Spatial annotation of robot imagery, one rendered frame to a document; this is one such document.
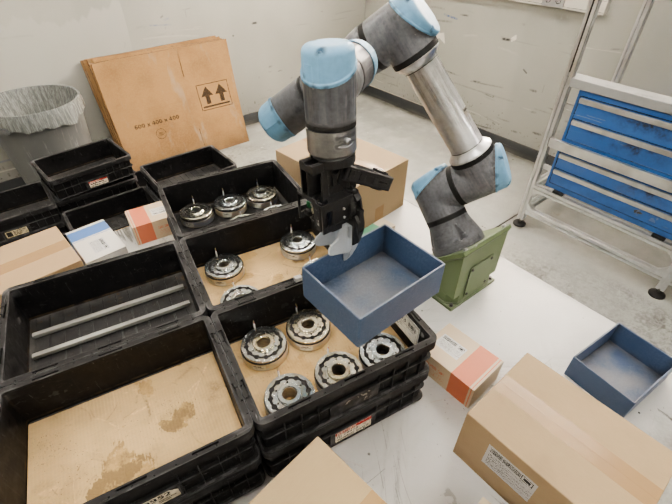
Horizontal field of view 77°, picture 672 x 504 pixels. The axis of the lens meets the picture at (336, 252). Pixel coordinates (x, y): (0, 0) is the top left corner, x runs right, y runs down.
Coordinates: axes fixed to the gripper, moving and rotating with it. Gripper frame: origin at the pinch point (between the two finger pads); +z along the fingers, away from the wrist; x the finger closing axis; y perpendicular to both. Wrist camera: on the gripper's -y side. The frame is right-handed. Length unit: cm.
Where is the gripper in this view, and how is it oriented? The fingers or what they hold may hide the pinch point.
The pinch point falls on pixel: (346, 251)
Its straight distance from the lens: 77.5
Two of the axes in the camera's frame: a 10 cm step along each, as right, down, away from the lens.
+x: 6.1, 4.5, -6.5
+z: 0.4, 8.0, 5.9
